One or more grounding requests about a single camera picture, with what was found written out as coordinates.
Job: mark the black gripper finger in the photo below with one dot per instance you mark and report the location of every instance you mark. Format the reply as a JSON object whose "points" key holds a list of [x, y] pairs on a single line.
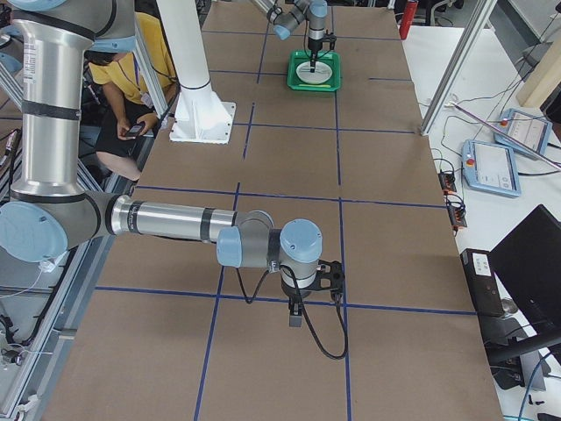
{"points": [[295, 314], [312, 62]]}

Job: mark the green plastic tray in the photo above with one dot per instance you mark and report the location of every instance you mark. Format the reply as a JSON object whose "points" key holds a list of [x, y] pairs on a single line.
{"points": [[330, 58]]}

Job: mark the white plate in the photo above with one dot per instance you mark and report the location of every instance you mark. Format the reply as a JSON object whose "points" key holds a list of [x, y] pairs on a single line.
{"points": [[314, 79]]}

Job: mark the yellow-green stick in tray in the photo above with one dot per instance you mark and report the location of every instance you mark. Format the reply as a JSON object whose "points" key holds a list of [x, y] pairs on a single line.
{"points": [[315, 86]]}

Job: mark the red fire extinguisher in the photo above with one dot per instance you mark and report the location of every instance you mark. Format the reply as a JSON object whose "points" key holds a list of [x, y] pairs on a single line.
{"points": [[407, 18]]}

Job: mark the metal rod on table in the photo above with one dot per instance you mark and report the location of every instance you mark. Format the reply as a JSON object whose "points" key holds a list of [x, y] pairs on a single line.
{"points": [[505, 135]]}

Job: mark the orange black adapter upper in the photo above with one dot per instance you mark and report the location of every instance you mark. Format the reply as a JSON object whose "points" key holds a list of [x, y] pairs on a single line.
{"points": [[447, 182]]}

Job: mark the orange black adapter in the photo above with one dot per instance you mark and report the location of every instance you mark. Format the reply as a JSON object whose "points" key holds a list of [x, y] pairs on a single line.
{"points": [[447, 182], [455, 206]]}

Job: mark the orange black adapter lower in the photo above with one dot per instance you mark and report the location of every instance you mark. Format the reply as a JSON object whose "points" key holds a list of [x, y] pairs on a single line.
{"points": [[455, 206]]}

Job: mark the black mini computer box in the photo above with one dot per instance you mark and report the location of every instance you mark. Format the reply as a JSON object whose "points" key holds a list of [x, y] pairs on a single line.
{"points": [[481, 281]]}

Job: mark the person in yellow shirt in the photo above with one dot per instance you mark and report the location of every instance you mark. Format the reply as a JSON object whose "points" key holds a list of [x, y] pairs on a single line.
{"points": [[127, 93]]}

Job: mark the smartphone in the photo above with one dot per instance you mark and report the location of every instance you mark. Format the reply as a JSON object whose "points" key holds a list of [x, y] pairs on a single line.
{"points": [[134, 131]]}

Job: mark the near blue teach pendant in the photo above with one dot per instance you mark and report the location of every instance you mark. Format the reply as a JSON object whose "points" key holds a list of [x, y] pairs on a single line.
{"points": [[491, 168]]}

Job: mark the blue teach pendant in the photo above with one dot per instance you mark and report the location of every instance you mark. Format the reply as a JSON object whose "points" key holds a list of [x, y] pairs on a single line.
{"points": [[491, 168], [532, 131]]}

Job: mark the far blue teach pendant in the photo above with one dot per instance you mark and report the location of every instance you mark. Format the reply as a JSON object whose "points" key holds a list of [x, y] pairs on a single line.
{"points": [[532, 131]]}

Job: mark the wooden board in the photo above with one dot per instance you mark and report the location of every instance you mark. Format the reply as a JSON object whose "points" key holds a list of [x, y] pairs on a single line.
{"points": [[545, 76]]}

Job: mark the black monitor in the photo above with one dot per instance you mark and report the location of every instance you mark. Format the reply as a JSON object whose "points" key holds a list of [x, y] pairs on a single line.
{"points": [[527, 262]]}

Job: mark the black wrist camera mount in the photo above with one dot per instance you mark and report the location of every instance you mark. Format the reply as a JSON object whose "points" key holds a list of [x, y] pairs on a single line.
{"points": [[330, 277]]}

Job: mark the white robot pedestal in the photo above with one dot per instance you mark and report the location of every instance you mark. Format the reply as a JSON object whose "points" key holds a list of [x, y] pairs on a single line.
{"points": [[200, 116]]}

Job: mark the aluminium frame post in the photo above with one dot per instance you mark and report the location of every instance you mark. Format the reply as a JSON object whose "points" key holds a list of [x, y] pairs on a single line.
{"points": [[469, 37]]}

